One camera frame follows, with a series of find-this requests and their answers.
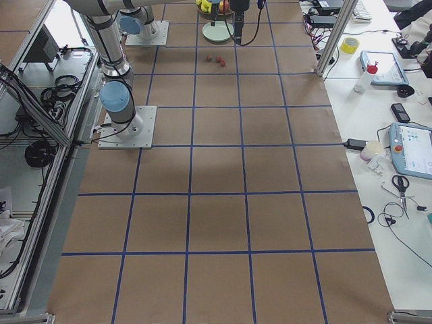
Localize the black scissors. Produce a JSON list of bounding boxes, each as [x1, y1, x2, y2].
[[391, 175, 410, 217]]

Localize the aluminium frame post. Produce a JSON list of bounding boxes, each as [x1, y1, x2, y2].
[[316, 0, 357, 77]]

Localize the black phone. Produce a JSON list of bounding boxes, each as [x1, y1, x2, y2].
[[391, 103, 410, 124]]

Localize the yellow banana bunch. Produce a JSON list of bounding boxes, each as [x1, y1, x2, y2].
[[196, 0, 212, 14]]

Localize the light green plate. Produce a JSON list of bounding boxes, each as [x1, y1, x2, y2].
[[202, 21, 234, 43]]

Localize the blue teach pendant near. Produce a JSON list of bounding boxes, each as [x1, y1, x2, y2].
[[388, 123, 431, 180]]

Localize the brown wicker basket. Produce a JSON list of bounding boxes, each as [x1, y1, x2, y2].
[[197, 8, 236, 20]]

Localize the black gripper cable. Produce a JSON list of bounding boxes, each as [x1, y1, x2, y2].
[[225, 0, 266, 47]]

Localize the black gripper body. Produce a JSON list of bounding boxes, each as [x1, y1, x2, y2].
[[231, 0, 250, 46]]

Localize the black power adapter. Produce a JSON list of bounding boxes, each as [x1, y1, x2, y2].
[[343, 138, 367, 151]]

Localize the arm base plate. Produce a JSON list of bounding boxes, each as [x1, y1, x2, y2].
[[97, 106, 157, 149], [126, 20, 169, 47]]

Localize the red apple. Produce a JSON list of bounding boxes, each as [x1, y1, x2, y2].
[[219, 0, 231, 14]]

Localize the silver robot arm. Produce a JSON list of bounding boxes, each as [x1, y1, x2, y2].
[[119, 1, 223, 41], [66, 1, 169, 138]]

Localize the white bottle red cap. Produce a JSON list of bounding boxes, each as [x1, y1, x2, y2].
[[353, 62, 378, 94]]

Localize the yellow tape roll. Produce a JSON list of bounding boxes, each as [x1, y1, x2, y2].
[[340, 37, 360, 54]]

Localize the blue teach pendant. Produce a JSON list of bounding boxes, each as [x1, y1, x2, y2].
[[359, 50, 409, 86], [388, 123, 431, 180]]

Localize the blue teach pendant far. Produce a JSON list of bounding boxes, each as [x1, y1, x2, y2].
[[359, 50, 409, 86]]

